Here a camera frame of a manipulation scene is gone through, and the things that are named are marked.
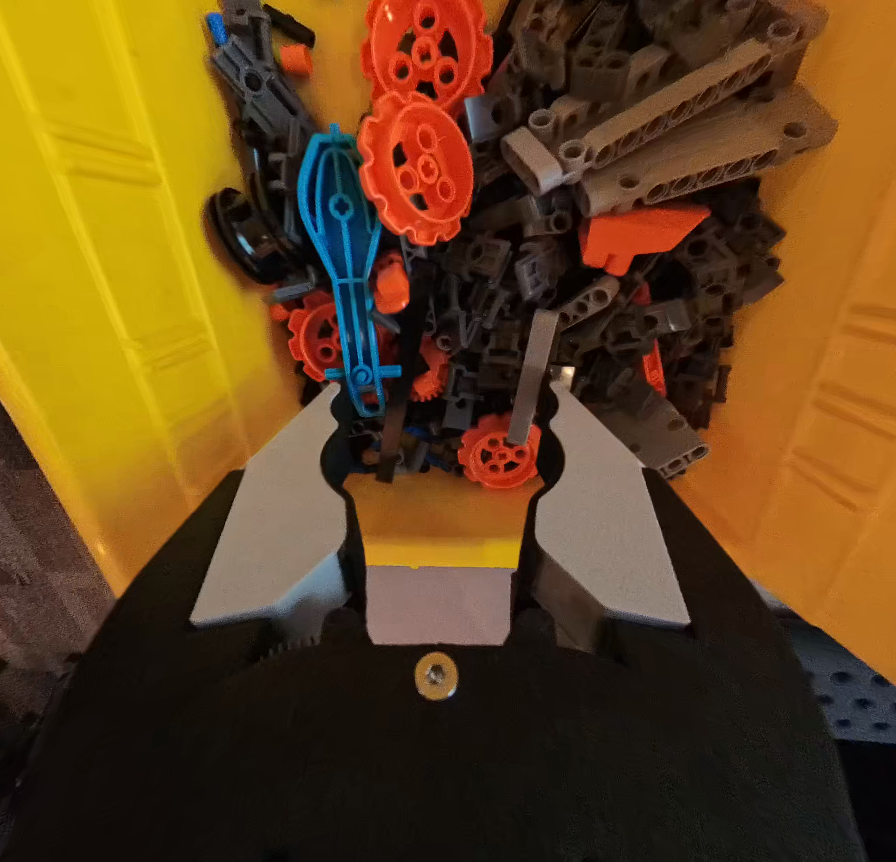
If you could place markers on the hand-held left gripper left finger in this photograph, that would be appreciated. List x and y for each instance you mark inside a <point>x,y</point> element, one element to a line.
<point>280,526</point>

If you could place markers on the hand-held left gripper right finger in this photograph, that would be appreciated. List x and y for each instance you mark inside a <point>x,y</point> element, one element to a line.
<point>602,526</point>

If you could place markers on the pile of toy building pieces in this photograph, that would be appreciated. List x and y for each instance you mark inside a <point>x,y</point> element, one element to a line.
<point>630,302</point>

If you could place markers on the yellow plastic bin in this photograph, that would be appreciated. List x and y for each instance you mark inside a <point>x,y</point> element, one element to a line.
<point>105,246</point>

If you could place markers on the orange sprocket wheel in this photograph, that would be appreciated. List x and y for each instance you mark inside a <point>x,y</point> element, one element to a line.
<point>392,36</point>
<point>315,337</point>
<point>381,162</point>
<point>483,456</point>

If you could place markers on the orange toothed gear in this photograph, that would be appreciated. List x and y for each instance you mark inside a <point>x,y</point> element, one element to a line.
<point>428,379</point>

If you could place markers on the orange winged panel piece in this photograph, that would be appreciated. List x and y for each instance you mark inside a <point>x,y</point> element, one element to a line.
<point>630,239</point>

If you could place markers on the black toy wheel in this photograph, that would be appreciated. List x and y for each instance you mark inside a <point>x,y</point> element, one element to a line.
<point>245,239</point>

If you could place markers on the black perforated panel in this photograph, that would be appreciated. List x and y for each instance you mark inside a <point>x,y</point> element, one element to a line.
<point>854,694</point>

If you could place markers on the blue brick separator tool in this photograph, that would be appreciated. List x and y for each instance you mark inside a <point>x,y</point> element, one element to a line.
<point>343,211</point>

